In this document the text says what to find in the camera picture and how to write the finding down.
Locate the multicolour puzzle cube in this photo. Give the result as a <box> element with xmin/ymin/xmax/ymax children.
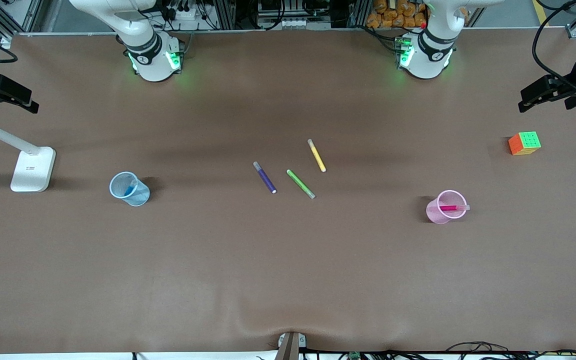
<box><xmin>508</xmin><ymin>131</ymin><xmax>542</xmax><ymax>156</ymax></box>

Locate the white desk lamp stand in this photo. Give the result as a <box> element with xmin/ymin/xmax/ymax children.
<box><xmin>0</xmin><ymin>114</ymin><xmax>57</xmax><ymax>193</ymax></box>

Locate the orange snack bags pile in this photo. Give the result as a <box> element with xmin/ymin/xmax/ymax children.
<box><xmin>366</xmin><ymin>0</ymin><xmax>429</xmax><ymax>29</ymax></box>

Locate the blue mesh cup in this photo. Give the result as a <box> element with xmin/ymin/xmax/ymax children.
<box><xmin>109</xmin><ymin>171</ymin><xmax>151</xmax><ymax>208</ymax></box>

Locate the pink mesh cup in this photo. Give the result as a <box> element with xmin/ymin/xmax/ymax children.
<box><xmin>425</xmin><ymin>189</ymin><xmax>468</xmax><ymax>225</ymax></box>

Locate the white power strip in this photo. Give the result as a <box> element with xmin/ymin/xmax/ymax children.
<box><xmin>164</xmin><ymin>4</ymin><xmax>200</xmax><ymax>22</ymax></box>

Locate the yellow marker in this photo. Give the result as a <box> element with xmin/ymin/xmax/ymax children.
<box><xmin>307</xmin><ymin>138</ymin><xmax>327</xmax><ymax>173</ymax></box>

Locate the green marker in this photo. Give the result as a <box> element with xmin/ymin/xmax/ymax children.
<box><xmin>286</xmin><ymin>169</ymin><xmax>316</xmax><ymax>200</ymax></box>

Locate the purple marker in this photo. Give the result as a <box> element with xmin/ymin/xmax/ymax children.
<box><xmin>252</xmin><ymin>161</ymin><xmax>278</xmax><ymax>195</ymax></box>

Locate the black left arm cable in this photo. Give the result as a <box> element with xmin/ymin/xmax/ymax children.
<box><xmin>532</xmin><ymin>0</ymin><xmax>576</xmax><ymax>86</ymax></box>

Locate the black floor cables bundle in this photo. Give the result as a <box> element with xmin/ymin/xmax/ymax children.
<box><xmin>300</xmin><ymin>341</ymin><xmax>576</xmax><ymax>360</ymax></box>

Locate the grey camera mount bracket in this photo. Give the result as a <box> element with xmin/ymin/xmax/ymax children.
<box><xmin>274</xmin><ymin>331</ymin><xmax>308</xmax><ymax>360</ymax></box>

